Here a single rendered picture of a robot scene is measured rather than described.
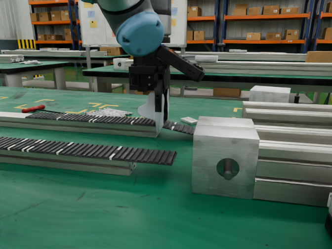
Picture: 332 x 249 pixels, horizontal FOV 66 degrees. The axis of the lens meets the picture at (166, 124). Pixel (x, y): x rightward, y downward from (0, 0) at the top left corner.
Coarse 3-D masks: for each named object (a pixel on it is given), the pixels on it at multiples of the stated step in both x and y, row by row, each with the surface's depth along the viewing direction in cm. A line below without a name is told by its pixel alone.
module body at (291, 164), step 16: (256, 128) 42; (272, 128) 42; (288, 128) 42; (304, 128) 42; (272, 144) 35; (288, 144) 35; (304, 144) 35; (320, 144) 35; (272, 160) 36; (288, 160) 35; (304, 160) 35; (320, 160) 33; (256, 176) 37; (272, 176) 35; (288, 176) 35; (304, 176) 35; (320, 176) 34; (256, 192) 37; (272, 192) 36; (288, 192) 36; (304, 192) 35; (320, 192) 35
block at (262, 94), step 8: (256, 88) 72; (264, 88) 72; (272, 88) 72; (280, 88) 72; (288, 88) 72; (256, 96) 70; (264, 96) 69; (272, 96) 68; (280, 96) 67; (288, 96) 66
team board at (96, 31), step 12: (180, 0) 305; (84, 12) 345; (96, 12) 340; (180, 12) 309; (84, 24) 350; (96, 24) 344; (108, 24) 340; (180, 24) 313; (84, 36) 355; (96, 36) 350; (108, 36) 345; (168, 36) 321; (180, 36) 317; (180, 96) 343
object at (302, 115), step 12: (252, 108) 59; (264, 108) 58; (276, 108) 58; (288, 108) 57; (300, 108) 57; (312, 108) 56; (324, 108) 56; (252, 120) 54; (264, 120) 53; (276, 120) 53; (288, 120) 51; (300, 120) 51; (312, 120) 50; (324, 120) 50
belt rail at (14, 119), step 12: (0, 120) 70; (12, 120) 69; (24, 120) 68; (36, 120) 67; (48, 120) 66; (96, 132) 64; (108, 132) 64; (120, 132) 63; (132, 132) 62; (144, 132) 62; (156, 132) 62
